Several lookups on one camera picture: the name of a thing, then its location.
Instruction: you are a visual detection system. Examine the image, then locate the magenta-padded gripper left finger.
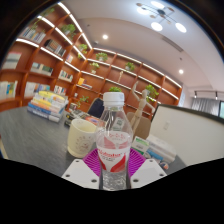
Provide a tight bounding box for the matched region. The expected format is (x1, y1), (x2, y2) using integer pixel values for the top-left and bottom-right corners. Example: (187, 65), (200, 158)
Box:
(61, 148), (101, 190)

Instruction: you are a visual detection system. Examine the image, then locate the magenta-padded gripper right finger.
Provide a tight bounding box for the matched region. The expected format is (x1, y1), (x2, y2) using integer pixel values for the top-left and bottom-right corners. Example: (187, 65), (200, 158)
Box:
(129, 148), (168, 190)

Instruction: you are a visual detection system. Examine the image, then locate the clear plastic water bottle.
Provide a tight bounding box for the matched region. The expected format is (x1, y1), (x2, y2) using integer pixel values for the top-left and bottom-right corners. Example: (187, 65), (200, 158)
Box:
(95, 91), (134, 192)

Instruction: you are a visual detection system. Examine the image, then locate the cream mug with red drawing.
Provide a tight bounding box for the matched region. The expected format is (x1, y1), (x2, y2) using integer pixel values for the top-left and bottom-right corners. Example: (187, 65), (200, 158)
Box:
(67, 118), (98, 159)

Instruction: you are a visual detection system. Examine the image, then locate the tan chair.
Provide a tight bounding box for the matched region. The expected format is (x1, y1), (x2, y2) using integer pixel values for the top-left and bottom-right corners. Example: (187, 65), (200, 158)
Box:
(126, 112), (152, 141)

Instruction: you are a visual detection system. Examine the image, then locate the dark book with orange cover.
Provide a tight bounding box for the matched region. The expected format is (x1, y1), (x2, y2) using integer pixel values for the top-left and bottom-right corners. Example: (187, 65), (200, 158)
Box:
(63, 109), (101, 128)

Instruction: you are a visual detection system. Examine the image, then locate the wooden artist mannequin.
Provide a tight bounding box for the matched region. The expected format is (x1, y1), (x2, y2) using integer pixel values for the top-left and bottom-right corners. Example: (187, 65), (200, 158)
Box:
(130, 80), (157, 134)

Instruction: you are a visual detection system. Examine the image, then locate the dark blue chair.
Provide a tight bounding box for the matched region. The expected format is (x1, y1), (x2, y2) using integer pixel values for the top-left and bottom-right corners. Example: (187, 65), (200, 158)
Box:
(87, 97), (105, 118)

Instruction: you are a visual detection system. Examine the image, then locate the colourful stack of books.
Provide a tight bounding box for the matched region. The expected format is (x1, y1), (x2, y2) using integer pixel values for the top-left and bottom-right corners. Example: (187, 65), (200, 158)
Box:
(27, 90), (69, 124)

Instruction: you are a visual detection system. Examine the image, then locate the grey curtain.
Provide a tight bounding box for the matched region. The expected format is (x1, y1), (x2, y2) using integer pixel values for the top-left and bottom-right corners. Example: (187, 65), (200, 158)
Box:
(190, 97), (221, 117)

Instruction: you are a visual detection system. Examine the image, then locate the window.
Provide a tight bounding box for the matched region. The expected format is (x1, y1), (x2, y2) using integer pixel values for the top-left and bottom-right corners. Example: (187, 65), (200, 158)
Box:
(218, 100), (224, 119)

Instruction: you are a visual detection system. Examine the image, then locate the orange wooden shelf unit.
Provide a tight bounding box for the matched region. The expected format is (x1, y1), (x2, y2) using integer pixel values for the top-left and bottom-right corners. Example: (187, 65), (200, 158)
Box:
(0, 2), (184, 118)

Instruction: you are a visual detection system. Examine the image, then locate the ceiling air vent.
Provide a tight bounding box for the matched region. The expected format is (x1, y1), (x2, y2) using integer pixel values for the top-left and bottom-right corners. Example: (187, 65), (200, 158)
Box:
(161, 34), (184, 53)

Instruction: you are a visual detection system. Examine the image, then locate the branched ceiling lamp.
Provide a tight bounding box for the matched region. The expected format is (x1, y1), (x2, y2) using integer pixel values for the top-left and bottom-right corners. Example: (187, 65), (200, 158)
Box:
(135, 0), (188, 34)

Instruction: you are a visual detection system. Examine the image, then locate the white wall poster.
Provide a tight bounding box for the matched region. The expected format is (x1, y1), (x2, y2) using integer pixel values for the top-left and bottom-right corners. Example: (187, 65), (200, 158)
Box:
(178, 94), (186, 108)

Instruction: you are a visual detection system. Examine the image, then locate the black track light rail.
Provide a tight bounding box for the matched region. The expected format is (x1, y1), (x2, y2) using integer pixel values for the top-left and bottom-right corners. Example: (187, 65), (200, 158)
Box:
(193, 89), (224, 101)

